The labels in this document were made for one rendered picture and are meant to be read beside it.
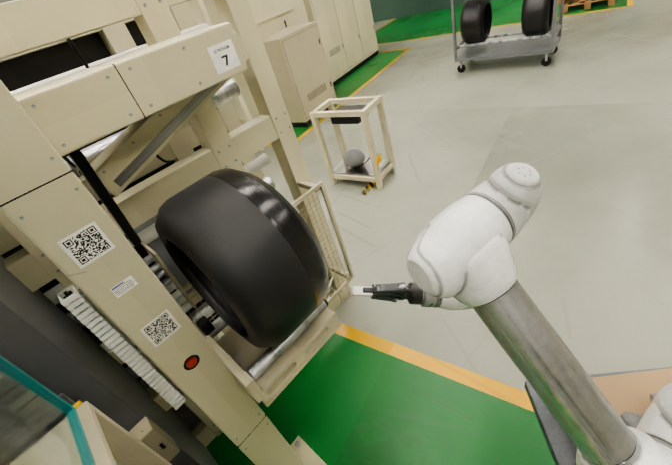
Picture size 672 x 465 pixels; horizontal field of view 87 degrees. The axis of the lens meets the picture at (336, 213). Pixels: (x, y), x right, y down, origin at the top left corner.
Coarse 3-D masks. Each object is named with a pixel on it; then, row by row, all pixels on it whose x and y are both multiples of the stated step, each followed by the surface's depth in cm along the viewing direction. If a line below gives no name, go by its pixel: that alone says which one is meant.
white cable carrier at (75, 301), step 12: (72, 288) 79; (60, 300) 75; (72, 300) 75; (84, 300) 77; (72, 312) 76; (84, 312) 78; (96, 312) 79; (84, 324) 78; (96, 324) 83; (108, 324) 82; (108, 336) 82; (120, 336) 85; (120, 348) 85; (132, 348) 87; (132, 360) 88; (144, 360) 90; (144, 372) 91; (156, 372) 94; (156, 384) 94; (168, 384) 97; (168, 396) 98; (180, 396) 101
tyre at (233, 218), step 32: (192, 192) 97; (224, 192) 94; (256, 192) 95; (160, 224) 96; (192, 224) 88; (224, 224) 88; (256, 224) 90; (288, 224) 93; (192, 256) 89; (224, 256) 85; (256, 256) 88; (288, 256) 92; (320, 256) 100; (224, 288) 87; (256, 288) 87; (288, 288) 92; (320, 288) 102; (224, 320) 120; (256, 320) 90; (288, 320) 96
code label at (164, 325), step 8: (168, 312) 91; (152, 320) 88; (160, 320) 90; (168, 320) 91; (176, 320) 93; (144, 328) 87; (152, 328) 89; (160, 328) 90; (168, 328) 92; (176, 328) 93; (152, 336) 89; (160, 336) 91; (168, 336) 92
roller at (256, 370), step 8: (320, 312) 123; (312, 320) 121; (304, 328) 119; (296, 336) 117; (280, 344) 114; (288, 344) 115; (264, 352) 113; (272, 352) 112; (280, 352) 113; (256, 360) 111; (264, 360) 110; (272, 360) 111; (248, 368) 110; (256, 368) 109; (264, 368) 110; (256, 376) 108
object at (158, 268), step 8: (136, 248) 132; (144, 248) 134; (144, 256) 135; (152, 256) 125; (152, 264) 138; (160, 264) 128; (160, 272) 129; (168, 272) 129; (160, 280) 142; (168, 280) 130; (176, 280) 132; (168, 288) 132; (176, 288) 143; (176, 296) 134; (184, 296) 140; (184, 304) 139; (192, 304) 139
